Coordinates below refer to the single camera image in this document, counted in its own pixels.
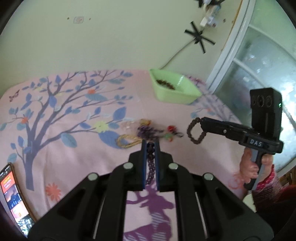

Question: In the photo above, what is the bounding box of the purple amethyst bead bracelet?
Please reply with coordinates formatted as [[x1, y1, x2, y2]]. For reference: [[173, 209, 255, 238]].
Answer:
[[136, 124, 165, 185]]

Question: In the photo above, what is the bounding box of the brown wooden bead bracelet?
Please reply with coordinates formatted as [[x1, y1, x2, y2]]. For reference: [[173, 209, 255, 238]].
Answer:
[[186, 117, 207, 145]]

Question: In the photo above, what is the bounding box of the red sleeve forearm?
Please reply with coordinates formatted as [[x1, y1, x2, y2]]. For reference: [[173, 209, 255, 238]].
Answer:
[[252, 165, 295, 211]]

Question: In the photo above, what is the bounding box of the right hand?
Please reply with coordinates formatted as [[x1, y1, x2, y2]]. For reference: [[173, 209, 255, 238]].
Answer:
[[240, 148, 273, 184]]

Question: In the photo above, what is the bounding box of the red cherry charm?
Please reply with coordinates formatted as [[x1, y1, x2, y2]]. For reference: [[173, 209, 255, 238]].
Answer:
[[167, 125, 184, 138]]

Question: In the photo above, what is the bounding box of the green plastic basket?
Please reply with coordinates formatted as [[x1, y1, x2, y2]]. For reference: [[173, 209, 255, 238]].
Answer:
[[149, 69, 202, 104]]

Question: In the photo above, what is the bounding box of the white framed glass door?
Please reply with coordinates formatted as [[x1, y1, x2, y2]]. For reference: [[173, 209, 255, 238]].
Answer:
[[206, 1, 295, 175]]

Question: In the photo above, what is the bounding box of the pink floral bedsheet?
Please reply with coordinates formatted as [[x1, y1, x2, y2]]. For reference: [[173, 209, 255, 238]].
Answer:
[[1, 70, 244, 240]]

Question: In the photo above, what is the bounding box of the smartphone with lit screen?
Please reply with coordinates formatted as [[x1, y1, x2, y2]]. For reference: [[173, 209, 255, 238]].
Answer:
[[1, 163, 35, 238]]

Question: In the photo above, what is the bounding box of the white power strip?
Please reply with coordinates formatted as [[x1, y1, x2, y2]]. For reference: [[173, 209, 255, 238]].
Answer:
[[200, 1, 223, 28]]

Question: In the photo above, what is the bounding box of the green strawberry keychain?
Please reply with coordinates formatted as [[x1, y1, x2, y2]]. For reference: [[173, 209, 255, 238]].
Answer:
[[163, 133, 174, 142]]

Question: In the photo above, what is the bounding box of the yellow crystal bead bracelet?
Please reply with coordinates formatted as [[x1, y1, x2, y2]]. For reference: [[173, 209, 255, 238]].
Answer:
[[116, 134, 143, 149]]

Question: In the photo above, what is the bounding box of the black camera box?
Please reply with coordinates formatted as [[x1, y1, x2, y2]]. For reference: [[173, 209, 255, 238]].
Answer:
[[249, 88, 282, 141]]

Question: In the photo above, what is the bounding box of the clear pink bead bracelet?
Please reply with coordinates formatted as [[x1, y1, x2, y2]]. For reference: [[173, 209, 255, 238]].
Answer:
[[119, 119, 139, 131]]

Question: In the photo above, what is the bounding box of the dark brown bead bracelet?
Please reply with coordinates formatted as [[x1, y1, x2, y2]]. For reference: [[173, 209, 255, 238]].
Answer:
[[155, 79, 176, 90]]

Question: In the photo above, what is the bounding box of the white cable on wall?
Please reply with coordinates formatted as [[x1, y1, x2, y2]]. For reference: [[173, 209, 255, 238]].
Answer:
[[159, 39, 197, 70]]

